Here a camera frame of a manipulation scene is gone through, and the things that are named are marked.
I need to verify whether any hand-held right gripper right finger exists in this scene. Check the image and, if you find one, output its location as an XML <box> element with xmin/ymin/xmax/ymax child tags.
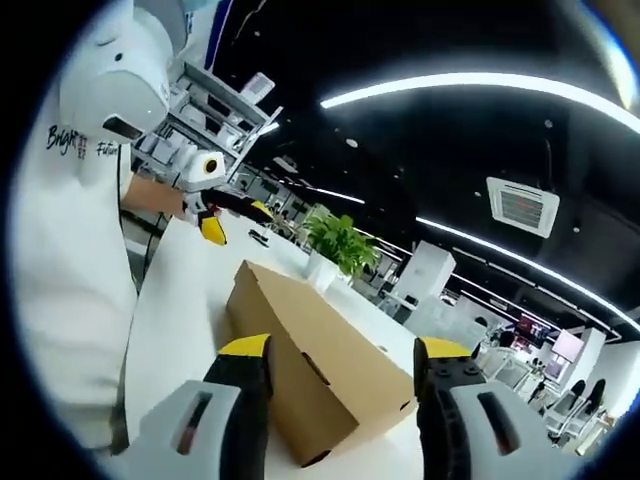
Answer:
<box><xmin>413</xmin><ymin>337</ymin><xmax>556</xmax><ymax>480</ymax></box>

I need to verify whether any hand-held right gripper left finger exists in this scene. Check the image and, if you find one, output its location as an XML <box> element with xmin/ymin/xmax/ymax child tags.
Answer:
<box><xmin>132</xmin><ymin>333</ymin><xmax>274</xmax><ymax>480</ymax></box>

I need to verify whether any brown cardboard shoe box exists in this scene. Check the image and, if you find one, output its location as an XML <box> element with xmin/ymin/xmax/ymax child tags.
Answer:
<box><xmin>225</xmin><ymin>259</ymin><xmax>419</xmax><ymax>469</ymax></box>

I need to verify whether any grey shelf rack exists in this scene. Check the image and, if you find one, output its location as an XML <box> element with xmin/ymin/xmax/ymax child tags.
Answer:
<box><xmin>132</xmin><ymin>59</ymin><xmax>284</xmax><ymax>194</ymax></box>

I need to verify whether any green plant in white pot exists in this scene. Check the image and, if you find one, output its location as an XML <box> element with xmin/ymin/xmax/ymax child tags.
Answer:
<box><xmin>299</xmin><ymin>207</ymin><xmax>382</xmax><ymax>292</ymax></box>

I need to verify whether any small red screen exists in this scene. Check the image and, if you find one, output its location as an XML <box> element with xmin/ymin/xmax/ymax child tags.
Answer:
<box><xmin>519</xmin><ymin>314</ymin><xmax>551</xmax><ymax>342</ymax></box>

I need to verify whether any small pink screen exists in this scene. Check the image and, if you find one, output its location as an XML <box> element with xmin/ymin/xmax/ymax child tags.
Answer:
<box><xmin>552</xmin><ymin>332</ymin><xmax>581</xmax><ymax>362</ymax></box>

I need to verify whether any white chest device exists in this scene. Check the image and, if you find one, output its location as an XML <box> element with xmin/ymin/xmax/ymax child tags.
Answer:
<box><xmin>57</xmin><ymin>0</ymin><xmax>174</xmax><ymax>140</ymax></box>

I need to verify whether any ceiling light strip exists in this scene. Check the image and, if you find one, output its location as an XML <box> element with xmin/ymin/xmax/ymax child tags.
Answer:
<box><xmin>416</xmin><ymin>215</ymin><xmax>640</xmax><ymax>324</ymax></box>
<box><xmin>319</xmin><ymin>73</ymin><xmax>640</xmax><ymax>127</ymax></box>

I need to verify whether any ceiling air conditioner vent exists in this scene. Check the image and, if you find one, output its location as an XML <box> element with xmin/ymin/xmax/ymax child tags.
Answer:
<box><xmin>487</xmin><ymin>175</ymin><xmax>561</xmax><ymax>239</ymax></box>

